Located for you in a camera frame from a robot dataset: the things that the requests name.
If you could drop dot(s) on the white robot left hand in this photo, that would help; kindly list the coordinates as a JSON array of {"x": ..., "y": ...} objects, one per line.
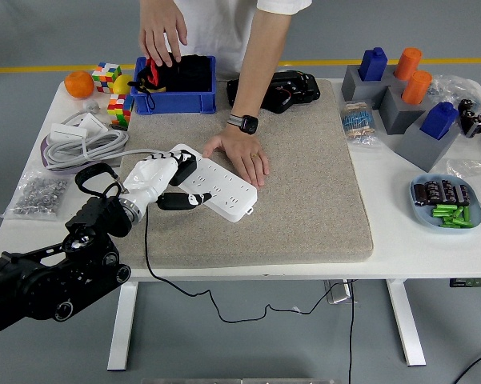
[{"x": 148, "y": 180}]

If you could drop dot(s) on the person's left hand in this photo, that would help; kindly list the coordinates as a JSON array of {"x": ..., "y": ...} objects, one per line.
[{"x": 242, "y": 152}]

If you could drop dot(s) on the person's right hand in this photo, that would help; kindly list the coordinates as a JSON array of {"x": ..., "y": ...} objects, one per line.
[{"x": 160, "y": 34}]

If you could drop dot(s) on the black plug adapter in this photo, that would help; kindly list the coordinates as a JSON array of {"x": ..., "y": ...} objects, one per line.
[{"x": 184, "y": 172}]

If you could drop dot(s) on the white power strip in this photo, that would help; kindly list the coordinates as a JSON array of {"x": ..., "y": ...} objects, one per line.
[{"x": 224, "y": 192}]

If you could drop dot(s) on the black pouch with red trim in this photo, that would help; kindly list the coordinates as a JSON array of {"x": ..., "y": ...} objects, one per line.
[{"x": 146, "y": 78}]

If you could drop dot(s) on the person's right forearm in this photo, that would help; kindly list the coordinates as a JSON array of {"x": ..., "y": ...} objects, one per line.
[{"x": 156, "y": 6}]

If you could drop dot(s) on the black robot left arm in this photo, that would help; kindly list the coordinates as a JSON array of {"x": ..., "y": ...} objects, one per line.
[{"x": 44, "y": 280}]

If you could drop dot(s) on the black wrist watch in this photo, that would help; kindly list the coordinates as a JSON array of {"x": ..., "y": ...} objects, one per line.
[{"x": 248, "y": 123}]

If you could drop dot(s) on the black folded fabric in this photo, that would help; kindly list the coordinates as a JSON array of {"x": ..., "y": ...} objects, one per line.
[{"x": 192, "y": 74}]

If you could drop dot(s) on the person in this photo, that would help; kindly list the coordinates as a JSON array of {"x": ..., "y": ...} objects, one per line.
[{"x": 220, "y": 32}]

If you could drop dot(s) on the yellow lemon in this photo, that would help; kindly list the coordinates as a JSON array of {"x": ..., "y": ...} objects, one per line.
[{"x": 124, "y": 84}]

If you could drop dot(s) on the multicolour puzzle cube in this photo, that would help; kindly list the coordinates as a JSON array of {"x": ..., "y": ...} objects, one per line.
[
  {"x": 120, "y": 107},
  {"x": 107, "y": 77}
]

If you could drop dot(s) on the blue plastic bin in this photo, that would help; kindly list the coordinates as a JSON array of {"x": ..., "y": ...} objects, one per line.
[{"x": 176, "y": 103}]

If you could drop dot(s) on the grey-brown mat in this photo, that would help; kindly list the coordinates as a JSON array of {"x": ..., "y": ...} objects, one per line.
[{"x": 304, "y": 192}]

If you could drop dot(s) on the black mechanical housing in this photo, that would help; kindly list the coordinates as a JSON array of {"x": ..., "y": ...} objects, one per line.
[{"x": 296, "y": 92}]

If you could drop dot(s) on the orange fruit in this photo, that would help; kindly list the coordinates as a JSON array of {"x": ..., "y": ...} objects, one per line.
[{"x": 79, "y": 84}]

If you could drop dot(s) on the clear bag of screws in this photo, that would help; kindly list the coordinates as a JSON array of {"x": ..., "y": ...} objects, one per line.
[{"x": 36, "y": 194}]

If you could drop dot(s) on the clear bag of resistors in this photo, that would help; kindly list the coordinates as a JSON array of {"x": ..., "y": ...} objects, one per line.
[{"x": 360, "y": 124}]

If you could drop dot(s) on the grey block holder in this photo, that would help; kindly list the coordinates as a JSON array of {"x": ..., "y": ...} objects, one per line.
[
  {"x": 392, "y": 76},
  {"x": 400, "y": 116},
  {"x": 356, "y": 90},
  {"x": 422, "y": 150}
]

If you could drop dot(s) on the white table leg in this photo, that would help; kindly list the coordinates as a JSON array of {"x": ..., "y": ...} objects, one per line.
[
  {"x": 406, "y": 320},
  {"x": 122, "y": 320}
]

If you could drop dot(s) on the blue bottle-shaped block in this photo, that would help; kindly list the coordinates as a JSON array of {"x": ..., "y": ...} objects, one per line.
[
  {"x": 374, "y": 64},
  {"x": 440, "y": 120}
]

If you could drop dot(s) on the silver box under table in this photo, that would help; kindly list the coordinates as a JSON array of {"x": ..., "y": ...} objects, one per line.
[{"x": 338, "y": 292}]

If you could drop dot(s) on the black capacitor with print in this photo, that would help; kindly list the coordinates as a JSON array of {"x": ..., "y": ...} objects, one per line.
[
  {"x": 448, "y": 190},
  {"x": 463, "y": 194},
  {"x": 434, "y": 191},
  {"x": 420, "y": 194}
]

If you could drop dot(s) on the orange cylinder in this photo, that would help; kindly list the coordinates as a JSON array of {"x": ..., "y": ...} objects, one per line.
[
  {"x": 409, "y": 63},
  {"x": 417, "y": 87}
]

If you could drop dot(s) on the light blue tray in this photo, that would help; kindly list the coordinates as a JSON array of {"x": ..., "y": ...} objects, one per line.
[{"x": 424, "y": 218}]

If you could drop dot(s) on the green battery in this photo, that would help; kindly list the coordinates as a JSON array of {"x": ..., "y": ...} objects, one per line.
[
  {"x": 444, "y": 208},
  {"x": 452, "y": 221},
  {"x": 467, "y": 214},
  {"x": 443, "y": 213},
  {"x": 458, "y": 212},
  {"x": 458, "y": 225}
]

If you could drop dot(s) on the crumpled clear plastic bag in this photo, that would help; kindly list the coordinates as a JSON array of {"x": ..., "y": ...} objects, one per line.
[{"x": 452, "y": 86}]

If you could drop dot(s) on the black table control panel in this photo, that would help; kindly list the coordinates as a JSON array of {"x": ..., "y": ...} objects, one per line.
[{"x": 472, "y": 282}]

